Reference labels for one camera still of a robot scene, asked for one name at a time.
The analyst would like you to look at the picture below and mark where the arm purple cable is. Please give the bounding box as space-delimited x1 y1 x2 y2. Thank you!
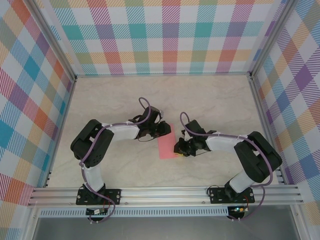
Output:
78 96 153 224
179 111 274 222

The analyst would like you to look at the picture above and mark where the grey metal panel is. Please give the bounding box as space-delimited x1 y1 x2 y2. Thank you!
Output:
32 216 301 240

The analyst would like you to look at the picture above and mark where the left small circuit board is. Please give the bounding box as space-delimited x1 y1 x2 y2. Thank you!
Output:
85 207 109 216

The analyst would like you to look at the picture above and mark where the left aluminium frame post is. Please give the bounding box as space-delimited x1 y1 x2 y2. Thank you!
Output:
24 0 77 82

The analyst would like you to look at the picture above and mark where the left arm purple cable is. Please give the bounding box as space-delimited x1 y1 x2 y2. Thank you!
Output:
78 96 153 224

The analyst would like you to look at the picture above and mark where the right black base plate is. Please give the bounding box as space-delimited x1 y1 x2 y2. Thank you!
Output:
208 186 256 205

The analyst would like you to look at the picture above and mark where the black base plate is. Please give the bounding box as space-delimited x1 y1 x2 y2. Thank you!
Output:
75 188 122 206
208 186 256 205

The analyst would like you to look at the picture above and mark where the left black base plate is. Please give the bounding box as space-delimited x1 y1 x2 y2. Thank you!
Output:
75 188 122 206

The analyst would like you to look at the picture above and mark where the right aluminium frame post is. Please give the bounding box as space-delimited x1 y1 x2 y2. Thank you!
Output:
249 0 298 79

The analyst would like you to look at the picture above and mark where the long aluminium table edge rail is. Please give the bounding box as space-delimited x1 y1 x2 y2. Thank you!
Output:
74 71 253 79

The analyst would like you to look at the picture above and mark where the slotted grey cable duct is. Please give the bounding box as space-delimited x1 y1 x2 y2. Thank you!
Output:
39 206 230 218

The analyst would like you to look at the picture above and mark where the pink paper sheet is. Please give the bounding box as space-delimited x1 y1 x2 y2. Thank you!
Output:
157 123 177 160

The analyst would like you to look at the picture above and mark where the aluminium frame post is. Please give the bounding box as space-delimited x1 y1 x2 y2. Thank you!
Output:
24 0 77 82
249 0 298 79

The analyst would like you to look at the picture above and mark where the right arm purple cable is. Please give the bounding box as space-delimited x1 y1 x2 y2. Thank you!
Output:
179 111 274 222

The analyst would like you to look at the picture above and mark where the wide aluminium mounting rail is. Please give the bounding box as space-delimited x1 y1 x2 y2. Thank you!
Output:
27 184 305 207

